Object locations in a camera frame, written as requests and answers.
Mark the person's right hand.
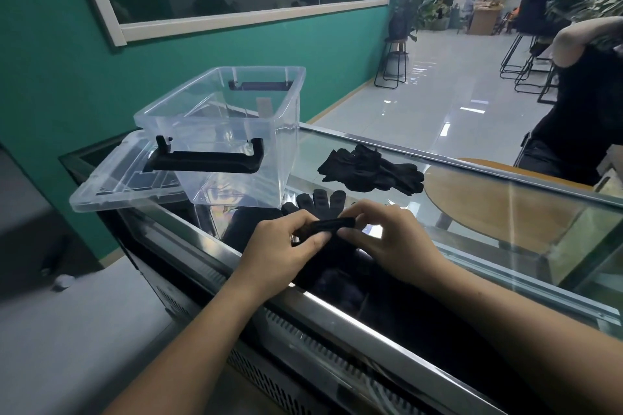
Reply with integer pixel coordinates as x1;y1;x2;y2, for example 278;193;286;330
336;199;452;290

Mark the person's left hand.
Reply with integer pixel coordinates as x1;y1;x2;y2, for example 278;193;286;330
230;208;333;305

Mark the clear plastic box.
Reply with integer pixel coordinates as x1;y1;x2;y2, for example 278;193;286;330
132;65;306;210

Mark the clear plastic lid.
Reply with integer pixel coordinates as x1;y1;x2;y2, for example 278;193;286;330
69;130;193;214

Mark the person's left forearm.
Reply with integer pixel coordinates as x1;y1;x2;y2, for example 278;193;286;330
102;278;278;415

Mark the person's right forearm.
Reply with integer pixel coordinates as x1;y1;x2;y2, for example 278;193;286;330
428;259;623;415

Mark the glass display case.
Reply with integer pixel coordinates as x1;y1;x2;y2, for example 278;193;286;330
58;121;623;415

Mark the round wooden table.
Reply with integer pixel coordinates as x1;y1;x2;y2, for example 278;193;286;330
422;158;600;257

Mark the black chair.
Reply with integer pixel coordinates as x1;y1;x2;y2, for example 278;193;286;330
513;132;534;167

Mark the white round pot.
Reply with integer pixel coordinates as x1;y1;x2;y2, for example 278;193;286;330
383;51;409;79

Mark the black metal plant stand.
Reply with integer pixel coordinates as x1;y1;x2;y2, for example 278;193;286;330
373;38;409;89

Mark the black bar stool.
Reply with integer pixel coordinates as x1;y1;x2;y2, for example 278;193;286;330
514;38;558;95
500;32;539;80

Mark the small potted plant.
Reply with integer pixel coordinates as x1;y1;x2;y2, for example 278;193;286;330
426;0;454;31

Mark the wooden desk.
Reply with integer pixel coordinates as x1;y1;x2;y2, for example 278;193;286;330
468;3;502;36

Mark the large leafy green plant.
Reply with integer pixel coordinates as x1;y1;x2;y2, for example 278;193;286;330
544;0;623;53

